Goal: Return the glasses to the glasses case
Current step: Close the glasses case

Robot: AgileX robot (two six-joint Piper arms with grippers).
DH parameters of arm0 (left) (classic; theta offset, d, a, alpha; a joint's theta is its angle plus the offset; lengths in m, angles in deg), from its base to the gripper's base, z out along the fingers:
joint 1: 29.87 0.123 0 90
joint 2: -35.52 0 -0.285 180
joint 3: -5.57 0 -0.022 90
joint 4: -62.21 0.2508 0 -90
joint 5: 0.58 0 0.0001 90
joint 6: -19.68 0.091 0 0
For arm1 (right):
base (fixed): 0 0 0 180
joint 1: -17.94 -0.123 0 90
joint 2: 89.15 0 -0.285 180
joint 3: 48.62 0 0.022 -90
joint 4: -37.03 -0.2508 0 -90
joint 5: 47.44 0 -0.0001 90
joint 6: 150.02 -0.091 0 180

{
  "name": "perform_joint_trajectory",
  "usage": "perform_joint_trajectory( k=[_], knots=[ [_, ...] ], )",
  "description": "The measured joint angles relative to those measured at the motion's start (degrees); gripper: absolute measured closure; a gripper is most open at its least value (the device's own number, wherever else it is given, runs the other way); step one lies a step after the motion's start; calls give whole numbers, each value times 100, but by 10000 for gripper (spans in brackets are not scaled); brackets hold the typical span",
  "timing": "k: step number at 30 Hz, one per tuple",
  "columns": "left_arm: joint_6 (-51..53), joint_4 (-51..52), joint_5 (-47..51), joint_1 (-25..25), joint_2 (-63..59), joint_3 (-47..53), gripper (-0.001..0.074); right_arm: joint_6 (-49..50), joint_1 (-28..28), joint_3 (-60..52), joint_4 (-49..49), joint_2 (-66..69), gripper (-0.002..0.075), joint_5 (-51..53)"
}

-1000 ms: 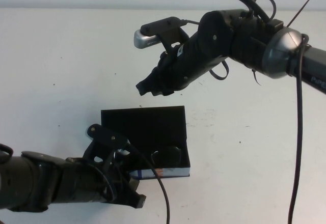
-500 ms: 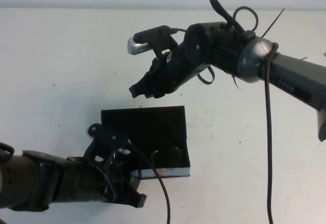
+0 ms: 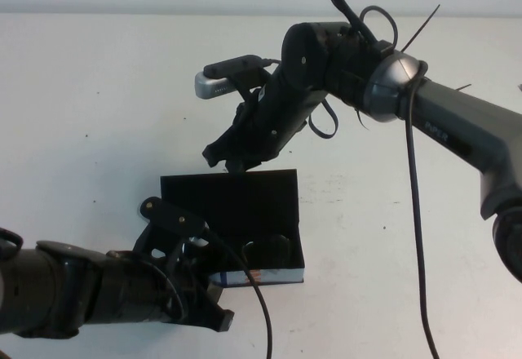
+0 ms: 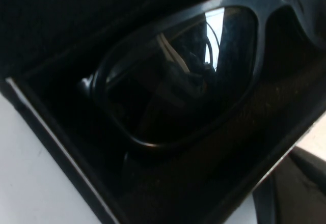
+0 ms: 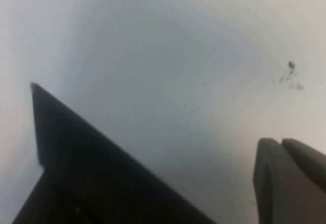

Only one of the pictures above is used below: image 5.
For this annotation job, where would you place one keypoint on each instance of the black printed glasses case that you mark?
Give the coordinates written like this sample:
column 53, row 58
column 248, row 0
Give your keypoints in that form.
column 89, row 170

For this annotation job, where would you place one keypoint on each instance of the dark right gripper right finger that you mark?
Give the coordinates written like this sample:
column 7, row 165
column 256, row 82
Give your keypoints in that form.
column 308, row 157

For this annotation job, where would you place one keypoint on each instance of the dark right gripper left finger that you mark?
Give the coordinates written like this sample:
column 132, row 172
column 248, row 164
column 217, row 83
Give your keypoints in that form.
column 277, row 196

